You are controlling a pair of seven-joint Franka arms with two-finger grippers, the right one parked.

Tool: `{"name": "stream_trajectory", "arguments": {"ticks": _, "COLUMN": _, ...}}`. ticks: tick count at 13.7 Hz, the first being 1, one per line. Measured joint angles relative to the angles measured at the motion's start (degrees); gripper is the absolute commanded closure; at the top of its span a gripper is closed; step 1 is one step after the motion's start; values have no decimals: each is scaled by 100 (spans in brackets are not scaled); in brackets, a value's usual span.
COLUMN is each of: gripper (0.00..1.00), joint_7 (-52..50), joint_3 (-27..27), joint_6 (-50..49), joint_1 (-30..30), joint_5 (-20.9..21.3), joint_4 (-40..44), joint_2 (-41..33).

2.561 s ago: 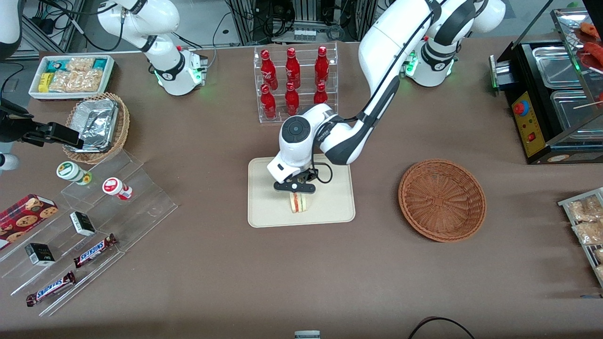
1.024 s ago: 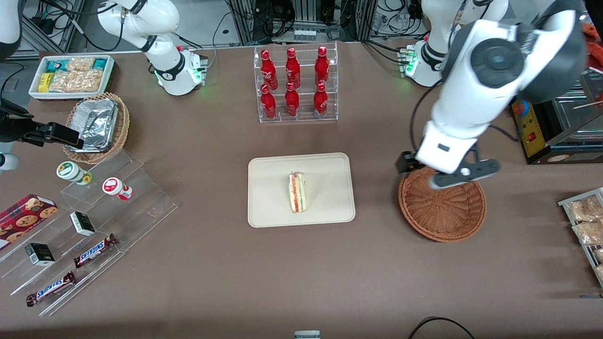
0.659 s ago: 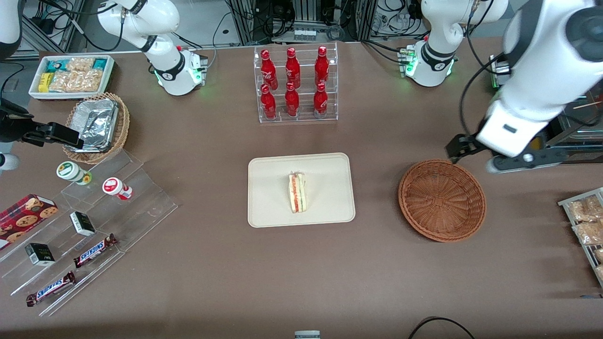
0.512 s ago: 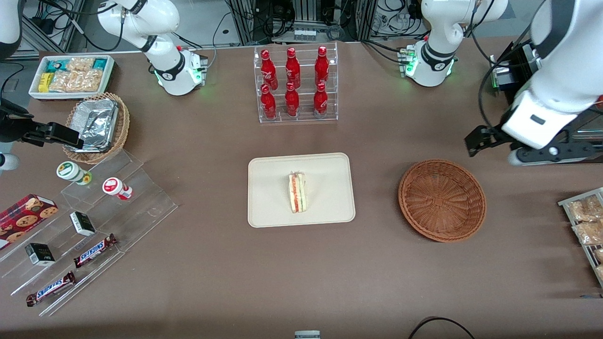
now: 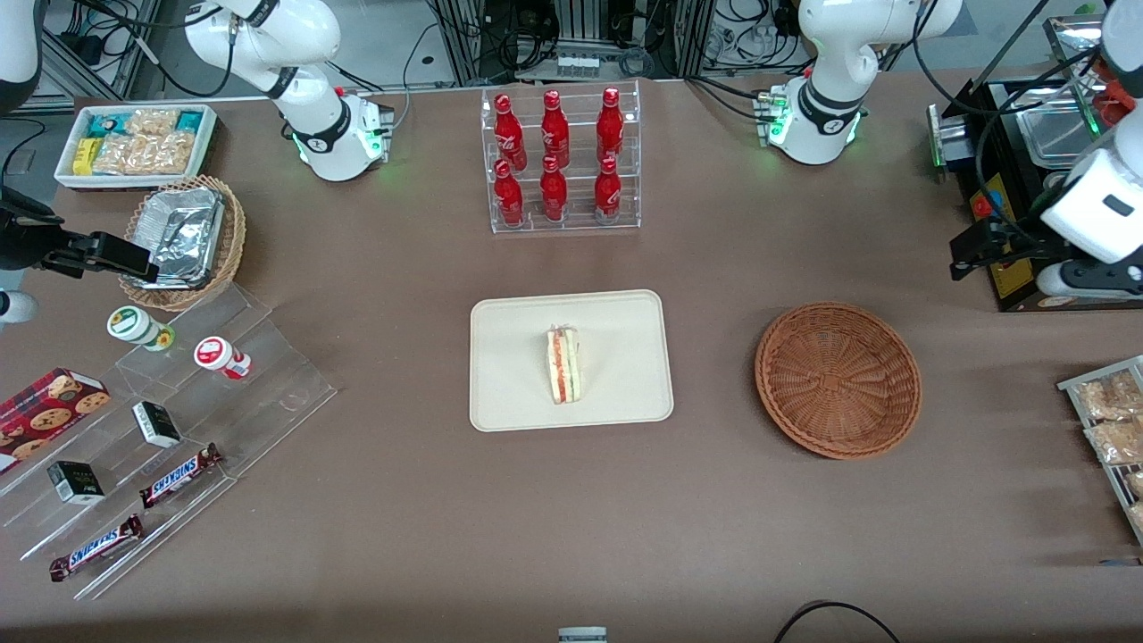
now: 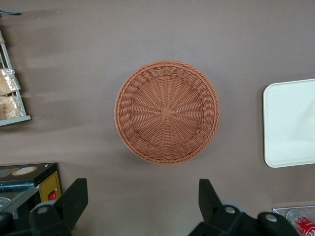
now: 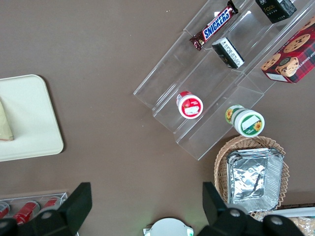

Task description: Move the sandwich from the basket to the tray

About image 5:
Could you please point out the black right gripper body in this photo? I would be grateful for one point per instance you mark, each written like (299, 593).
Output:
(20, 243)

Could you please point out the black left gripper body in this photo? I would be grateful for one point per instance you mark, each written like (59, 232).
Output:
(1007, 239)

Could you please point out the plastic-wrapped triangle sandwich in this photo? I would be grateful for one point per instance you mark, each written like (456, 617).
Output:
(564, 366)

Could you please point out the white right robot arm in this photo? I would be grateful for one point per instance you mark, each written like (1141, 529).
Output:
(304, 89)

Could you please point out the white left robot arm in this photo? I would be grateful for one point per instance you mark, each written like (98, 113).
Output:
(830, 54)

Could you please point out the aluminium foil tray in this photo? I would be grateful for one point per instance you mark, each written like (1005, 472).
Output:
(179, 237)

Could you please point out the small light wicker basket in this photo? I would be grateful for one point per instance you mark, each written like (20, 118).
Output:
(234, 241)

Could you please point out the round brown wicker basket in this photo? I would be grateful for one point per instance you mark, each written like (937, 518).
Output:
(839, 384)

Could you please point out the tray of packaged crackers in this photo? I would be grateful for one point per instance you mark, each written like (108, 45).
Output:
(1116, 473)

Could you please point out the cream rectangular plastic tray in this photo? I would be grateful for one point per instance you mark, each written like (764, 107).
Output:
(509, 366)

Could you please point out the green lid yogurt cup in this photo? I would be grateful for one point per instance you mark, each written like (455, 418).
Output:
(134, 325)

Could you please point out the black sealing machine yellow panel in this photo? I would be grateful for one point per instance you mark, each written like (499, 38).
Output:
(1009, 179)

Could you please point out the white rectangular snack bin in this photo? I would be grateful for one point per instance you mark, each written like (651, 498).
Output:
(67, 179)

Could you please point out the yellow snack packet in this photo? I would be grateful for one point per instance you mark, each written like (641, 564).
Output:
(85, 156)

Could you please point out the clear bag of rice crackers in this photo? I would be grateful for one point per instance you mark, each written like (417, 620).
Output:
(152, 121)
(143, 154)

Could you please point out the red lid yogurt cup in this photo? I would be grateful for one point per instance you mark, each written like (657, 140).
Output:
(216, 354)

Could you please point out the teal snack packet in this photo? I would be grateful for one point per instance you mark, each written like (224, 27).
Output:
(190, 121)
(105, 125)

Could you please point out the small black carton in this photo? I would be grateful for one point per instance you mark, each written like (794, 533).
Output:
(76, 482)
(156, 424)

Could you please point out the clear acrylic stepped stand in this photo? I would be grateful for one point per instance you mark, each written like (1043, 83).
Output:
(259, 375)

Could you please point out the red cookie box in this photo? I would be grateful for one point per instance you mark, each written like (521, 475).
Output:
(45, 415)

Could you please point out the Snickers chocolate bar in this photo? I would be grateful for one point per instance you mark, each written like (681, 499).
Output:
(94, 548)
(179, 476)

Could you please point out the thin blue strip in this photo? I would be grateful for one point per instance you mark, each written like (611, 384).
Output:
(1121, 562)

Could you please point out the red cola bottle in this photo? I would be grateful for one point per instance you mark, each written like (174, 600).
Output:
(554, 129)
(607, 192)
(610, 125)
(554, 192)
(508, 196)
(510, 134)

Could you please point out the clear acrylic bottle rack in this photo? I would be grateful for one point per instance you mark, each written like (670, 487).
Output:
(579, 201)

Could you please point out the white power strip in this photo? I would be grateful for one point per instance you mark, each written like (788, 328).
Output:
(589, 64)

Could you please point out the small grey box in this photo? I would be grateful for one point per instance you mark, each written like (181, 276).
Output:
(582, 635)

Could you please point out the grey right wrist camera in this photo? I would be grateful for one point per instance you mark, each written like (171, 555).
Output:
(16, 307)

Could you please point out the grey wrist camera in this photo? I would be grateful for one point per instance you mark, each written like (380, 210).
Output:
(16, 307)
(1085, 279)

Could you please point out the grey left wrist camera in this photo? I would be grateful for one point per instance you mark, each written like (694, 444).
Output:
(1085, 279)

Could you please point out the aluminium frame equipment rack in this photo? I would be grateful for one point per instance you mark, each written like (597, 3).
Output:
(580, 22)

